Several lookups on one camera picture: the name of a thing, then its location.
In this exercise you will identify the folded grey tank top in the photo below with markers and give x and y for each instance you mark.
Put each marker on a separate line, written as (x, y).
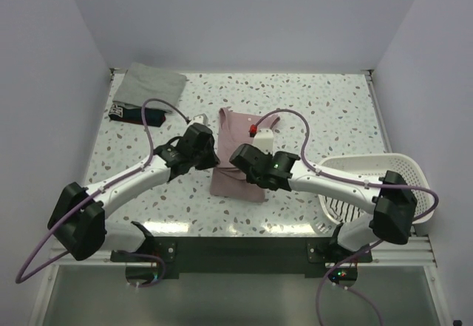
(142, 82)

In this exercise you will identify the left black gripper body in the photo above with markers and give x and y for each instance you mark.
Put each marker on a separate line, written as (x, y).
(205, 158)

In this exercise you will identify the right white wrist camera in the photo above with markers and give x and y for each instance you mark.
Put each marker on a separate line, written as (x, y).
(262, 138)

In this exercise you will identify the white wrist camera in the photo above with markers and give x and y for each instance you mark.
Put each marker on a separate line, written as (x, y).
(201, 119)
(262, 138)

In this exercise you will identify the white perforated laundry basket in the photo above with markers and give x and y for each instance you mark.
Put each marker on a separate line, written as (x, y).
(376, 165)

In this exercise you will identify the folded dark tank top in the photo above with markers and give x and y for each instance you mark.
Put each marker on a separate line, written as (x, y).
(132, 114)

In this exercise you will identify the aluminium frame rail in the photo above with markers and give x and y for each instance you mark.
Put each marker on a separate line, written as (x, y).
(416, 253)

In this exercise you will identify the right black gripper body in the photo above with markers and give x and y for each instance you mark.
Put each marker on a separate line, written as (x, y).
(250, 179)

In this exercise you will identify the striped black white tank top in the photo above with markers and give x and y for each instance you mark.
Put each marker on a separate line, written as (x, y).
(341, 211)

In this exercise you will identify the pink tank top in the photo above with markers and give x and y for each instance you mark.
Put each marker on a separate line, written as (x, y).
(227, 180)

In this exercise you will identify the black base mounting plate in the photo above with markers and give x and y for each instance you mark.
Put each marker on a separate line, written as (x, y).
(174, 256)

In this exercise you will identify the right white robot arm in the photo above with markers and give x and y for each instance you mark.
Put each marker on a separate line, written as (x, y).
(388, 207)

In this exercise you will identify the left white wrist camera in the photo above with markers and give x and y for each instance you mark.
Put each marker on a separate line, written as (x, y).
(201, 119)

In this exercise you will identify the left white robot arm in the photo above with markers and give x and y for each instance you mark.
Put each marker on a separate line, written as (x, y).
(80, 219)

